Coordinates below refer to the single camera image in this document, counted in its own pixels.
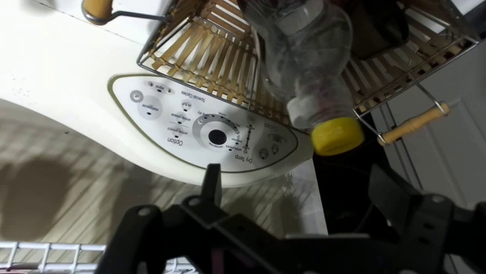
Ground white top-load washing machine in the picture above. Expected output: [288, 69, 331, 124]
[0, 0, 331, 238]

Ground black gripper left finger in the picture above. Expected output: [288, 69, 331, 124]
[96, 164, 290, 274]

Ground gray panel door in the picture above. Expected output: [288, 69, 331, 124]
[370, 37, 486, 215]

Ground clear plastic bottle yellow cap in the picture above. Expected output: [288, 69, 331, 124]
[241, 0, 367, 159]

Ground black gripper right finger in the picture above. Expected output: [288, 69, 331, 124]
[367, 165, 486, 274]

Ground metal wire basket wooden handles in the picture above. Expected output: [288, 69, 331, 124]
[80, 0, 480, 150]

